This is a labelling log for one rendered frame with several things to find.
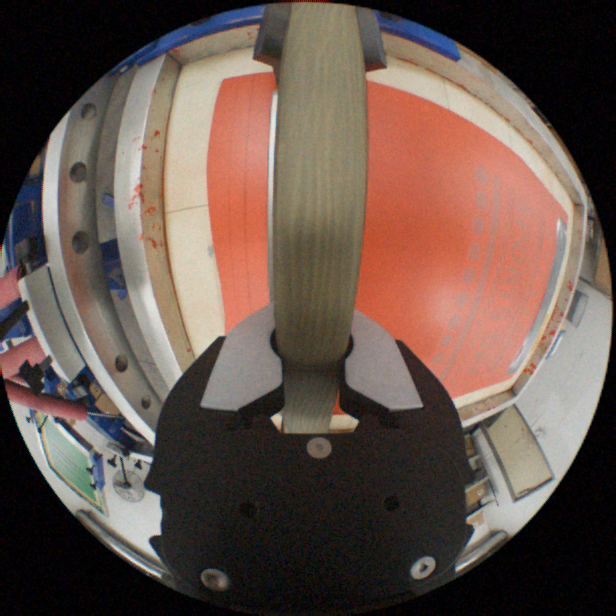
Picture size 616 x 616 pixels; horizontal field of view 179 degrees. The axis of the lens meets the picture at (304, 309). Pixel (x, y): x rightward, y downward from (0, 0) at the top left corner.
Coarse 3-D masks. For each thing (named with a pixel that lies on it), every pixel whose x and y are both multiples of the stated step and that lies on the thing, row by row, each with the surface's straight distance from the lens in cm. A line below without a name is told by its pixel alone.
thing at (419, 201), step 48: (240, 96) 21; (384, 96) 22; (240, 144) 18; (384, 144) 19; (432, 144) 22; (480, 144) 27; (240, 192) 17; (384, 192) 18; (432, 192) 20; (528, 192) 36; (240, 240) 17; (384, 240) 18; (432, 240) 20; (432, 288) 22
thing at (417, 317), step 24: (240, 288) 19; (264, 288) 18; (360, 288) 18; (384, 288) 19; (240, 312) 20; (384, 312) 20; (408, 312) 22; (432, 312) 23; (408, 336) 23; (432, 336) 26; (456, 384) 38; (480, 384) 46; (336, 408) 30
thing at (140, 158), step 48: (192, 48) 26; (240, 48) 26; (384, 48) 26; (144, 96) 23; (480, 96) 32; (144, 144) 20; (144, 192) 19; (576, 192) 56; (144, 240) 19; (576, 240) 61; (144, 288) 20; (144, 336) 24; (528, 384) 68; (336, 432) 36
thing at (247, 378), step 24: (264, 312) 11; (240, 336) 9; (264, 336) 9; (216, 360) 8; (240, 360) 8; (264, 360) 8; (216, 384) 7; (240, 384) 7; (264, 384) 7; (216, 408) 7; (240, 408) 6; (264, 408) 7
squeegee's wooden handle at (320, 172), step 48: (288, 48) 9; (336, 48) 9; (288, 96) 7; (336, 96) 7; (288, 144) 6; (336, 144) 6; (288, 192) 6; (336, 192) 6; (288, 240) 6; (336, 240) 6; (288, 288) 6; (336, 288) 6; (288, 336) 7; (336, 336) 7; (288, 384) 9; (336, 384) 9; (288, 432) 13
